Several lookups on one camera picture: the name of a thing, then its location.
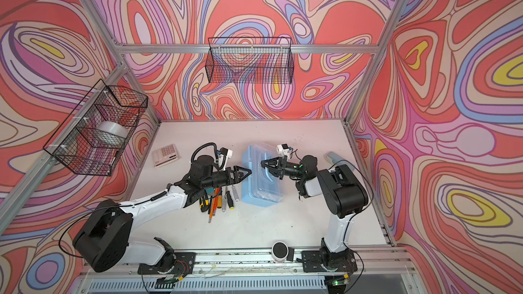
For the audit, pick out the orange handled hex key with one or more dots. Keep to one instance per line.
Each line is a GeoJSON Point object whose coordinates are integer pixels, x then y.
{"type": "Point", "coordinates": [216, 200]}

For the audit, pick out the red handled hex key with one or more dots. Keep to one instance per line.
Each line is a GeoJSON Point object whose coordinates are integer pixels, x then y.
{"type": "Point", "coordinates": [211, 209]}

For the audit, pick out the light blue plastic toolbox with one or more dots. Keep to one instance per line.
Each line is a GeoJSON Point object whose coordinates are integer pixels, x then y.
{"type": "Point", "coordinates": [255, 181]}

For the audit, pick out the yellow handled screwdriver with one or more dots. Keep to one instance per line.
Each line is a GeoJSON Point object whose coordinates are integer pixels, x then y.
{"type": "Point", "coordinates": [220, 199]}

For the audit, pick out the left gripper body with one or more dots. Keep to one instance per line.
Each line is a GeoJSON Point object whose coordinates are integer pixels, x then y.
{"type": "Point", "coordinates": [218, 179]}

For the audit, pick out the round black white knob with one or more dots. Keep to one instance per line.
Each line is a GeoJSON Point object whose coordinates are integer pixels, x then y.
{"type": "Point", "coordinates": [280, 251]}

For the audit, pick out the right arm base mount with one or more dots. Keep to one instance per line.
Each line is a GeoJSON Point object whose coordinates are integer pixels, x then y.
{"type": "Point", "coordinates": [324, 261]}

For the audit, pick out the white tape roll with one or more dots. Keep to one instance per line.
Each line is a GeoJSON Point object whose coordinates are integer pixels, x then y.
{"type": "Point", "coordinates": [111, 134]}

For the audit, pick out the aluminium front rail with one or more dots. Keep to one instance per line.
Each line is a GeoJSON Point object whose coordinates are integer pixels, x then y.
{"type": "Point", "coordinates": [259, 262]}

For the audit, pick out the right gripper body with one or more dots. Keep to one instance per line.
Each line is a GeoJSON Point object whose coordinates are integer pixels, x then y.
{"type": "Point", "coordinates": [290, 169]}

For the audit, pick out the left black wire basket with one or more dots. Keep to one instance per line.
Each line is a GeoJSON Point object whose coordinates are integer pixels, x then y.
{"type": "Point", "coordinates": [77, 148]}

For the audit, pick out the black wire basket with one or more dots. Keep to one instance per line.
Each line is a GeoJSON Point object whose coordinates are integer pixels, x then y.
{"type": "Point", "coordinates": [77, 148]}
{"type": "Point", "coordinates": [250, 60]}

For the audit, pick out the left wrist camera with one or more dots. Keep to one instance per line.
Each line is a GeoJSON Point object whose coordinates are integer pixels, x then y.
{"type": "Point", "coordinates": [223, 157]}

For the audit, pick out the yellow black utility knife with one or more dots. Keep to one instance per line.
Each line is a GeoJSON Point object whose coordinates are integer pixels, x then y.
{"type": "Point", "coordinates": [204, 204]}

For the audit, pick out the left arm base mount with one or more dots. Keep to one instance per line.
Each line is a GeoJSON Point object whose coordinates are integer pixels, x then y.
{"type": "Point", "coordinates": [177, 264]}

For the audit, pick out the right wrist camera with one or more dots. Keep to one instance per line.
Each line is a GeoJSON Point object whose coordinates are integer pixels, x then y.
{"type": "Point", "coordinates": [284, 150]}

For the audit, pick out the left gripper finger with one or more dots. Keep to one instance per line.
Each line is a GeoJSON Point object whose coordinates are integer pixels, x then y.
{"type": "Point", "coordinates": [238, 179]}
{"type": "Point", "coordinates": [238, 170]}

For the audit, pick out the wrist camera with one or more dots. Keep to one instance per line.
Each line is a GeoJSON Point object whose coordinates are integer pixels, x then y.
{"type": "Point", "coordinates": [223, 157]}
{"type": "Point", "coordinates": [284, 150]}

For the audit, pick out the black yellow screwdriver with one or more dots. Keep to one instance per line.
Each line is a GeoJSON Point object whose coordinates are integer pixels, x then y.
{"type": "Point", "coordinates": [229, 198]}

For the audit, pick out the grey blue stapler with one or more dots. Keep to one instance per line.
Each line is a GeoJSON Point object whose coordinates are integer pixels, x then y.
{"type": "Point", "coordinates": [333, 158]}

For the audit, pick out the back black wire basket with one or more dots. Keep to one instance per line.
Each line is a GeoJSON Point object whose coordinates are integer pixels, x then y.
{"type": "Point", "coordinates": [250, 60]}

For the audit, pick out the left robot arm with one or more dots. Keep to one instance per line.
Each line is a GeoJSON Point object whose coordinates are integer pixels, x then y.
{"type": "Point", "coordinates": [106, 239]}

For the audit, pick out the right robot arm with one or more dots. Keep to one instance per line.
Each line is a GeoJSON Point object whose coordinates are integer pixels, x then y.
{"type": "Point", "coordinates": [345, 198]}

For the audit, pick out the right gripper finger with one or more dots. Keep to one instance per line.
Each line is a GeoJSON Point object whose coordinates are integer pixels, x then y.
{"type": "Point", "coordinates": [269, 163]}
{"type": "Point", "coordinates": [273, 171]}

